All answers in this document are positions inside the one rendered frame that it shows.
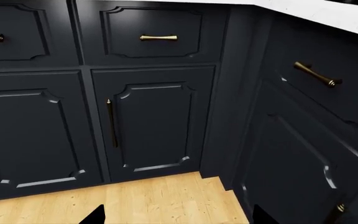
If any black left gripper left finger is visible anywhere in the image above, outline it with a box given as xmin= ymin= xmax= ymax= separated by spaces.
xmin=78 ymin=203 xmax=106 ymax=224

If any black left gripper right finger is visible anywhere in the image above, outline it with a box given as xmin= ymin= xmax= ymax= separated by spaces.
xmin=252 ymin=203 xmax=281 ymax=224

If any black drawer front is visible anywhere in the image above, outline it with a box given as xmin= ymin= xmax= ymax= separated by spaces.
xmin=261 ymin=14 xmax=358 ymax=150
xmin=75 ymin=0 xmax=231 ymax=67
xmin=0 ymin=0 xmax=81 ymax=70

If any black cabinet door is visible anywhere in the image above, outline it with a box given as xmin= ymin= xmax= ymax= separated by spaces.
xmin=90 ymin=65 xmax=216 ymax=183
xmin=0 ymin=69 xmax=104 ymax=202
xmin=232 ymin=80 xmax=358 ymax=224

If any white marble countertop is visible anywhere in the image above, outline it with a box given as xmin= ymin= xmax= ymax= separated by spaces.
xmin=129 ymin=0 xmax=358 ymax=40

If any dark brass door handle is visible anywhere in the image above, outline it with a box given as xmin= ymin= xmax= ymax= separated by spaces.
xmin=324 ymin=202 xmax=347 ymax=224
xmin=104 ymin=97 xmax=119 ymax=149

